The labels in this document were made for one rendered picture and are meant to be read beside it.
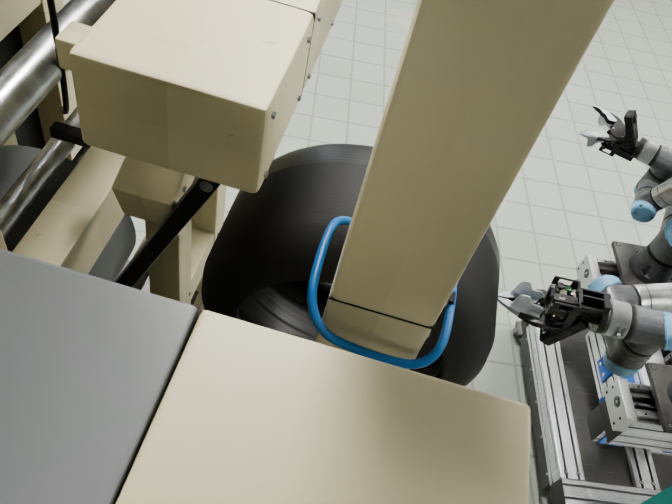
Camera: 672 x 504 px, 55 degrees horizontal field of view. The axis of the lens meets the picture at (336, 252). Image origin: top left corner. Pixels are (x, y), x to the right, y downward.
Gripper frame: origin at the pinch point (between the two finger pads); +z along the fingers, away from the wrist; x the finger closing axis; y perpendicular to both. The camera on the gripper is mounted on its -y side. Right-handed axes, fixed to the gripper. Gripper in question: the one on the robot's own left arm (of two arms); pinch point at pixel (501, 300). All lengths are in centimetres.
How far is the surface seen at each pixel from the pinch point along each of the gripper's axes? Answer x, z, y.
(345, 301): 41, 29, 43
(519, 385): -64, -41, -129
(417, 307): 41, 20, 45
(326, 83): -227, 81, -116
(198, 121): 27, 51, 54
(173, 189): 21, 59, 34
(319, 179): 3.0, 40.0, 25.3
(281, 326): 1, 46, -27
